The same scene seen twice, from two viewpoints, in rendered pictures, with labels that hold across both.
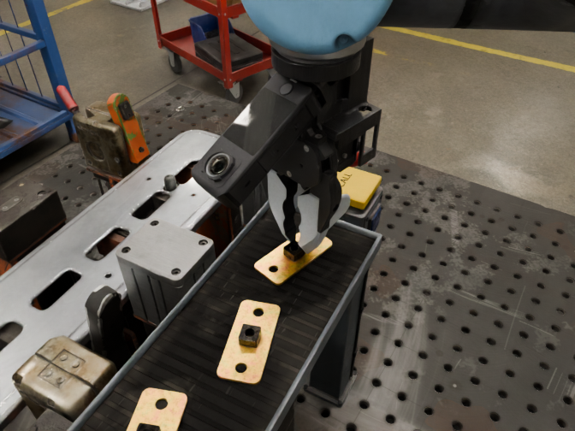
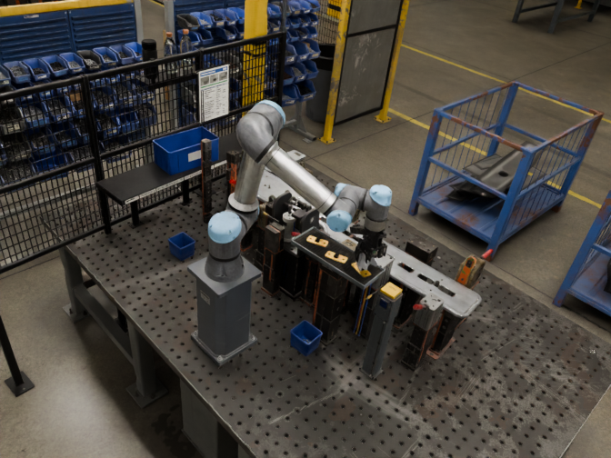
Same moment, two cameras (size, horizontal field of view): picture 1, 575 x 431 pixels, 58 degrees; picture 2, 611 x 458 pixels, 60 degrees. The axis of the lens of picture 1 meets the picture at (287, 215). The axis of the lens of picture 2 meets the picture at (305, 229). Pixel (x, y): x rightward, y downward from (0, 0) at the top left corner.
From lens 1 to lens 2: 1.86 m
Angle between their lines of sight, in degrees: 73
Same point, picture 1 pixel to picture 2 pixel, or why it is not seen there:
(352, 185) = (389, 289)
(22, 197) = (425, 245)
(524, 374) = (361, 446)
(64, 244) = (406, 258)
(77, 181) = (505, 301)
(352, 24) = not seen: hidden behind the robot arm
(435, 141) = not seen: outside the picture
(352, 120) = (367, 244)
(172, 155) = (458, 288)
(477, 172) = not seen: outside the picture
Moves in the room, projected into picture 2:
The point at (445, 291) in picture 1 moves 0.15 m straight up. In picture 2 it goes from (417, 437) to (426, 413)
